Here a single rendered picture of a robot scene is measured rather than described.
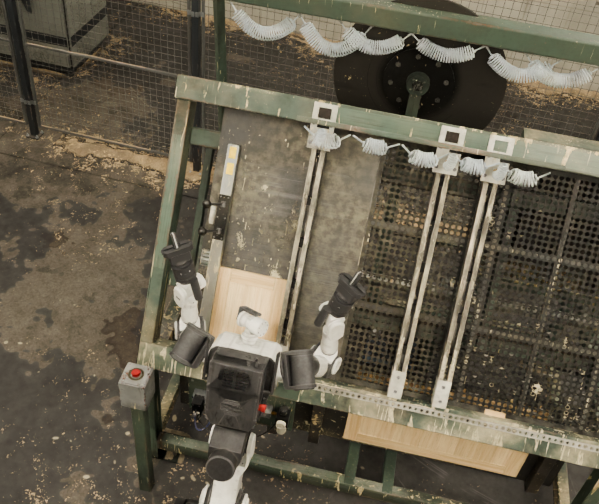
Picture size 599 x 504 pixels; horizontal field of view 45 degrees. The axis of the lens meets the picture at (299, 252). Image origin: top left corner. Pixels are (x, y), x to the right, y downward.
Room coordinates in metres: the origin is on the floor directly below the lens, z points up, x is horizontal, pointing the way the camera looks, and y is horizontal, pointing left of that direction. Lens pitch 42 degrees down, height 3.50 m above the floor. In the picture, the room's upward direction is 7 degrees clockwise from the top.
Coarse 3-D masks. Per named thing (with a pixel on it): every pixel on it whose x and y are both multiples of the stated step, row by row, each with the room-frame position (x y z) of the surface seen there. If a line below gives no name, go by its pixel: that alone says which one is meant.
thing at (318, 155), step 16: (336, 112) 2.61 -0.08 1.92; (320, 128) 2.57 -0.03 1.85; (320, 144) 2.45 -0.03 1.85; (320, 160) 2.53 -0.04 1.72; (320, 176) 2.49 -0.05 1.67; (304, 192) 2.46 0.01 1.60; (304, 208) 2.42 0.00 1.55; (304, 224) 2.41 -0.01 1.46; (304, 240) 2.34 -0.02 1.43; (304, 256) 2.31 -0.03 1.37; (288, 288) 2.23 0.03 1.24; (288, 304) 2.22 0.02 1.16; (288, 320) 2.15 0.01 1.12; (288, 336) 2.11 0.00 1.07
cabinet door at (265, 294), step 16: (224, 272) 2.31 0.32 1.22; (240, 272) 2.31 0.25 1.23; (224, 288) 2.27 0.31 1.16; (240, 288) 2.27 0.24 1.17; (256, 288) 2.27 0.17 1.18; (272, 288) 2.27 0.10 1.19; (224, 304) 2.23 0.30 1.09; (240, 304) 2.23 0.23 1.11; (256, 304) 2.23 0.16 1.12; (272, 304) 2.23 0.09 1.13; (224, 320) 2.19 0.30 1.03; (272, 320) 2.19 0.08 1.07; (272, 336) 2.15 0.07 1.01
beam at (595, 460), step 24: (144, 360) 2.06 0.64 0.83; (168, 360) 2.06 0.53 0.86; (336, 384) 2.01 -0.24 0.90; (336, 408) 1.94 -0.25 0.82; (360, 408) 1.95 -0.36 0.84; (384, 408) 1.95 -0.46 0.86; (432, 408) 1.95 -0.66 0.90; (456, 408) 1.97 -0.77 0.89; (456, 432) 1.89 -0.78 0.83; (480, 432) 1.89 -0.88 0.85; (504, 432) 1.89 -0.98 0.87; (552, 432) 1.89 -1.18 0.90; (552, 456) 1.83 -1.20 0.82; (576, 456) 1.83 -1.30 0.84
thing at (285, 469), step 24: (168, 312) 2.41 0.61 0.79; (168, 336) 2.26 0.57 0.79; (168, 408) 2.27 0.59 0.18; (312, 408) 2.22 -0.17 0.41; (312, 432) 2.16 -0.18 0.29; (336, 432) 2.20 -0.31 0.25; (192, 456) 2.05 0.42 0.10; (264, 456) 2.05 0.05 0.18; (528, 456) 2.09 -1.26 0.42; (312, 480) 1.97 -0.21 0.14; (336, 480) 1.97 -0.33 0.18; (360, 480) 1.98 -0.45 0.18; (528, 480) 2.05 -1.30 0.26; (552, 480) 2.07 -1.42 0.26
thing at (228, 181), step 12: (228, 144) 2.60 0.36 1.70; (228, 180) 2.51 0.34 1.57; (228, 192) 2.49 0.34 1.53; (228, 216) 2.45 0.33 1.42; (216, 240) 2.37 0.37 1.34; (216, 252) 2.34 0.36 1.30; (216, 264) 2.31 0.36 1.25; (216, 276) 2.28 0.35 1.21; (204, 288) 2.25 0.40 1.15; (204, 300) 2.22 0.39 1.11; (204, 312) 2.19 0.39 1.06
